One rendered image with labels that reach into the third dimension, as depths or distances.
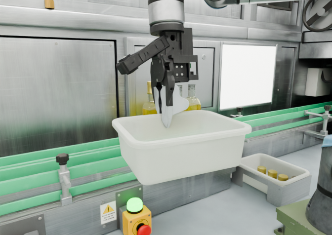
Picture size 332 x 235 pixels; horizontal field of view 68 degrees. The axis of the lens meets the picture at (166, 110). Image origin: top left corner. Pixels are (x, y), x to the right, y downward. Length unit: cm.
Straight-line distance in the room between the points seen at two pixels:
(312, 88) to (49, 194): 162
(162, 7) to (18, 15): 51
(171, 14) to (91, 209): 53
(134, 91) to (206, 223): 53
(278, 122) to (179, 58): 92
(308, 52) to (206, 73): 76
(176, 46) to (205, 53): 64
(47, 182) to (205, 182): 51
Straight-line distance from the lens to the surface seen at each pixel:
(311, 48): 174
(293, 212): 81
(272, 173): 105
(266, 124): 128
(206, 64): 117
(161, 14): 52
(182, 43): 54
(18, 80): 93
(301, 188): 103
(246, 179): 102
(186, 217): 85
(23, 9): 91
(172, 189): 84
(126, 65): 49
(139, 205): 73
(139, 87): 99
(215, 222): 84
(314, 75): 186
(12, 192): 70
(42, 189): 71
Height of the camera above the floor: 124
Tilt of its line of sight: 12 degrees down
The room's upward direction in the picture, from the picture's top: straight up
